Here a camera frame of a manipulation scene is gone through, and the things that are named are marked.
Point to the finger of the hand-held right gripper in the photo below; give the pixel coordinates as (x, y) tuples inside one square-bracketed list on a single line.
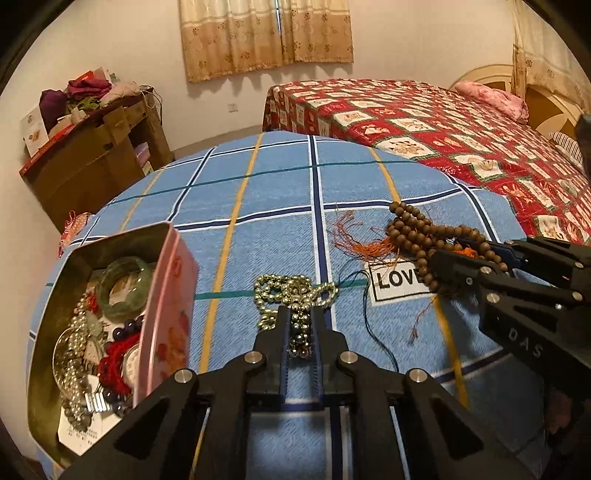
[(502, 252), (461, 272)]

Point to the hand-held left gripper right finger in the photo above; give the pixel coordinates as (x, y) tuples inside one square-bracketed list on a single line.
[(318, 341)]

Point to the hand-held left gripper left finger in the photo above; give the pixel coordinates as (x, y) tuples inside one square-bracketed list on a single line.
[(282, 341)]

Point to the pink tin box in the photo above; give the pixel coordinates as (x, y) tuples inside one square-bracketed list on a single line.
[(171, 314)]

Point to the silver metal link band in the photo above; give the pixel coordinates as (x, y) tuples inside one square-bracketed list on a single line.
[(97, 402)]

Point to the person's right hand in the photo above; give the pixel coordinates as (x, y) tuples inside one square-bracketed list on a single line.
[(561, 410)]

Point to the dark green thread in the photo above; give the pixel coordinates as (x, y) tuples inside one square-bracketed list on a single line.
[(369, 323)]

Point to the striped pillow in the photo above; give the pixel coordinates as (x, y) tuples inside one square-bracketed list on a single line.
[(568, 147)]

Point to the blue plaid bed sheet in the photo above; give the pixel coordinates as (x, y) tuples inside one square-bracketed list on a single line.
[(277, 207)]

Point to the cream and brown headboard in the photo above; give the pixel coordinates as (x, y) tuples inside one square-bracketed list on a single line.
[(545, 110)]

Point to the round wristwatch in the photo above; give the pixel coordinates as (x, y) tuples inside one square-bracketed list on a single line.
[(131, 364)]

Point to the pink pillow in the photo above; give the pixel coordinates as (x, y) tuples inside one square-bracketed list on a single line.
[(494, 99)]

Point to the bed with red quilt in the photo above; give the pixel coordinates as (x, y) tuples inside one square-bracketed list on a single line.
[(415, 124)]

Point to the green jade bangle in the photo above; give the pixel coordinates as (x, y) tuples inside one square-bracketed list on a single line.
[(111, 307)]

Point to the pale jade pendant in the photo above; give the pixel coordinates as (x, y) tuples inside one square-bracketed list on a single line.
[(93, 327)]

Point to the sheer cream curtain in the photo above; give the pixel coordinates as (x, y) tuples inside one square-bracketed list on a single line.
[(545, 50)]

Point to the white paper slip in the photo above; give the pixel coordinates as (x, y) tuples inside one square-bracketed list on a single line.
[(78, 434)]

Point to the purple storage box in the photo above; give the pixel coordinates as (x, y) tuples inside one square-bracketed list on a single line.
[(141, 152)]

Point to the pile of clothes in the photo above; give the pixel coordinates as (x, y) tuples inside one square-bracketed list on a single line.
[(74, 230)]

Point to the wooden cabinet with clutter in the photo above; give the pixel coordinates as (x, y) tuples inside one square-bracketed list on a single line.
[(92, 166)]

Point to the pale pink cloth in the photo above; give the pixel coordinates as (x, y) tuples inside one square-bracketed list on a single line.
[(120, 92)]

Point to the flat red box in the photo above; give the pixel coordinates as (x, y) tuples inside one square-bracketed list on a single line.
[(46, 150)]

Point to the beige floral curtain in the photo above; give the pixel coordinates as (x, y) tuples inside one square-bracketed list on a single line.
[(258, 37)]

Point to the green cloth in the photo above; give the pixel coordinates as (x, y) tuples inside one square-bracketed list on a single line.
[(83, 105)]

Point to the magenta cloth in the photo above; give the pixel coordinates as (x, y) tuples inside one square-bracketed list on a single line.
[(87, 86)]

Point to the white cardboard box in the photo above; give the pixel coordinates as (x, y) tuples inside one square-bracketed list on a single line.
[(33, 129)]

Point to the purple cloth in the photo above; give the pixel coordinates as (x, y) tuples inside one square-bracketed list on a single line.
[(53, 104)]

